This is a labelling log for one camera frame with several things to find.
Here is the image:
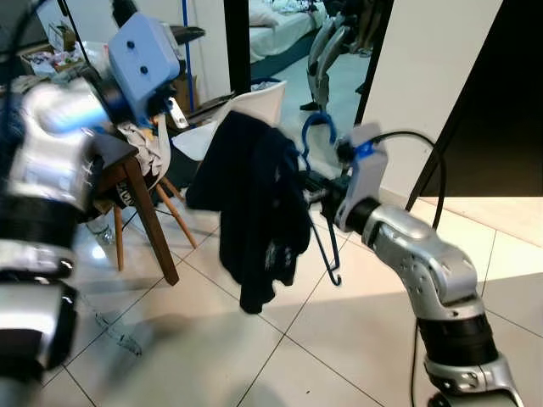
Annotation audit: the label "grey humanoid robot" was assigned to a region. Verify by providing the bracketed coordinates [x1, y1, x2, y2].
[305, 0, 384, 113]

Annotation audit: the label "blue pole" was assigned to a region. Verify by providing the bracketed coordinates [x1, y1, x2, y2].
[181, 0, 196, 111]

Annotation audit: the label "blue plastic hanger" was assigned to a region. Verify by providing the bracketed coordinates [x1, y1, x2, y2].
[299, 112, 344, 287]

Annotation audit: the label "white plastic chair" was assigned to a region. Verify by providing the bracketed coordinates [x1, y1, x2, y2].
[157, 81, 288, 251]

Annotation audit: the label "pale crumpled clothes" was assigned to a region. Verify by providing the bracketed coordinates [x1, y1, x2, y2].
[119, 119, 176, 194]

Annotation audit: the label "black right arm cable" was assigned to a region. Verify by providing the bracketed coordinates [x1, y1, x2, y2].
[373, 130, 449, 231]

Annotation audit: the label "bed with white sheets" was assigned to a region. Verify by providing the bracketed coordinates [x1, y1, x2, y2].
[249, 0, 327, 60]

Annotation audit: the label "clear plastic bottle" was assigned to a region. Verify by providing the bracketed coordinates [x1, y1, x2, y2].
[85, 216, 117, 248]

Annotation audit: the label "black door frame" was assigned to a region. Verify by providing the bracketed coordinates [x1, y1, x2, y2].
[222, 0, 254, 96]

